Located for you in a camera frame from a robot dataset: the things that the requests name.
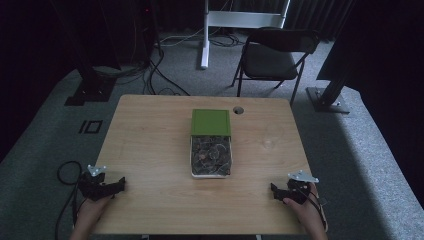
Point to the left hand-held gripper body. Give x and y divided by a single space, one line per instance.
95 186

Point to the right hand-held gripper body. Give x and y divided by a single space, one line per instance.
299 190

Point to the person's right hand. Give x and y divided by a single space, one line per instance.
308 210

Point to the person's left hand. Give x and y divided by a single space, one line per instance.
91 210

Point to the pile of dark small parts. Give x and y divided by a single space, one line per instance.
210 155

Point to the green box lid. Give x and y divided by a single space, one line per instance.
210 122

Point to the black metal stand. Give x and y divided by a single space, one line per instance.
328 96
91 83

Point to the black folding chair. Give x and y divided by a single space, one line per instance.
270 60

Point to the white desk frame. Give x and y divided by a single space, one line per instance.
233 18

